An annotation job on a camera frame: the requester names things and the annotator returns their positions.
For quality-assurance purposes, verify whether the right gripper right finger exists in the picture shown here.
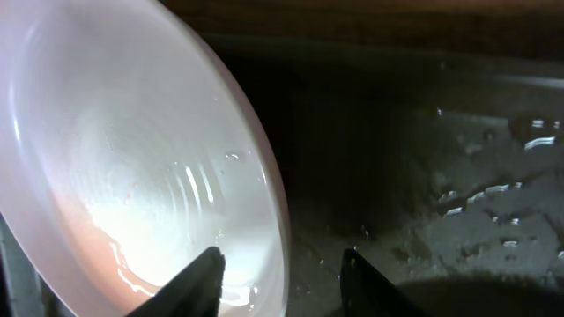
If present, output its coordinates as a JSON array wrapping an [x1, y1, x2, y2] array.
[[339, 248, 428, 317]]

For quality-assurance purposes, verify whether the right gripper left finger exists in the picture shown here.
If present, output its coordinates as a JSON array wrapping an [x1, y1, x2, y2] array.
[[126, 247, 226, 317]]

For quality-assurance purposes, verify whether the large brown serving tray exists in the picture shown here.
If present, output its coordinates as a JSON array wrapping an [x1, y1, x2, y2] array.
[[207, 34, 563, 316]]

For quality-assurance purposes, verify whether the white plate top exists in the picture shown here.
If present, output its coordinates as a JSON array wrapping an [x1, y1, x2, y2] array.
[[1, 0, 289, 316]]

